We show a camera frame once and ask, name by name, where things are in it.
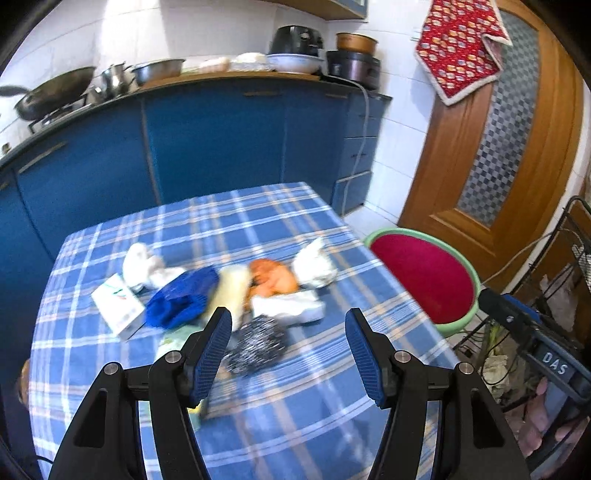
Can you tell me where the blue kitchen cabinet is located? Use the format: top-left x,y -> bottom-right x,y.
0,74 -> 354,305

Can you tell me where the black wire rack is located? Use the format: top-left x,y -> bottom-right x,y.
452,196 -> 591,480

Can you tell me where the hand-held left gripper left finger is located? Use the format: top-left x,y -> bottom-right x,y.
48,307 -> 233,480

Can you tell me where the small white carton box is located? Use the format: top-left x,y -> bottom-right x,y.
90,272 -> 145,342

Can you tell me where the blue knitted cloth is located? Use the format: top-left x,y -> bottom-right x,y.
146,265 -> 221,330

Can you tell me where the person's right hand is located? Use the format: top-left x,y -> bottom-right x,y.
505,381 -> 587,460

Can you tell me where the white ceramic bowl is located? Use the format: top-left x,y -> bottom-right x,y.
266,52 -> 326,75

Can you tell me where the brown rounded object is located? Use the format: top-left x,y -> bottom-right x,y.
16,359 -> 34,403

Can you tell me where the crumpled white paper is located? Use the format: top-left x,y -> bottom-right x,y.
293,237 -> 338,289

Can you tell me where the white folded cloth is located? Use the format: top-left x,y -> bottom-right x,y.
250,290 -> 325,328

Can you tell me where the dark rice cooker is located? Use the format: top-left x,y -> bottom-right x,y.
325,49 -> 382,90

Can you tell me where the yellow sponge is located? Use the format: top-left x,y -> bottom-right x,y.
207,266 -> 253,334

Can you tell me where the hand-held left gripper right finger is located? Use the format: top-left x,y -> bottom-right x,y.
345,308 -> 530,480

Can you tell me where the red quilted cloth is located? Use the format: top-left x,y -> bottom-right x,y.
414,0 -> 513,106

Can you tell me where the orange pot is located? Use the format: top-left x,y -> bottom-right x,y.
335,32 -> 380,54

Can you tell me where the red basin with green rim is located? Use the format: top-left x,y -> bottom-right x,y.
363,228 -> 481,338

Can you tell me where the black wok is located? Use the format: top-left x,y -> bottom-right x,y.
0,66 -> 98,122

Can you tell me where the wooden wall cabinet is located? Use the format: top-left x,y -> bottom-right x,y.
276,0 -> 371,22

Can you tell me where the orange cloth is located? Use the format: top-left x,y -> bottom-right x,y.
248,259 -> 300,297

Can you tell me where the steel mixing bowl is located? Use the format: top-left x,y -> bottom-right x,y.
131,58 -> 187,87

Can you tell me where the crumpled white tissue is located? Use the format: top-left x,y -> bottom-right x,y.
122,242 -> 180,291

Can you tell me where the grey power cable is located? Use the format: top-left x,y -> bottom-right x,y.
338,82 -> 371,219

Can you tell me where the white food bag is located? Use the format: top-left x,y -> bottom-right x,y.
229,52 -> 274,73

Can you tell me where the gas stove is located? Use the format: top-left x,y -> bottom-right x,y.
28,98 -> 95,136

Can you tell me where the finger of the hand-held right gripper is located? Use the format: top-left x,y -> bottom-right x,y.
477,287 -> 542,334

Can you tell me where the wooden door with glass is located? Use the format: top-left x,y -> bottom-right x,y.
397,0 -> 588,288

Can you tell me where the steel wool scrubber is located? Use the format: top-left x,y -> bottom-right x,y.
223,318 -> 287,378

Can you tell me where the blue plaid tablecloth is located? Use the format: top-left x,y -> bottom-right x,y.
28,181 -> 462,480

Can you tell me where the blue drawer unit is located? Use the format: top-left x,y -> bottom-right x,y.
332,90 -> 393,219

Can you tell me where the black air fryer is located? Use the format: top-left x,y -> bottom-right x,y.
269,25 -> 326,59

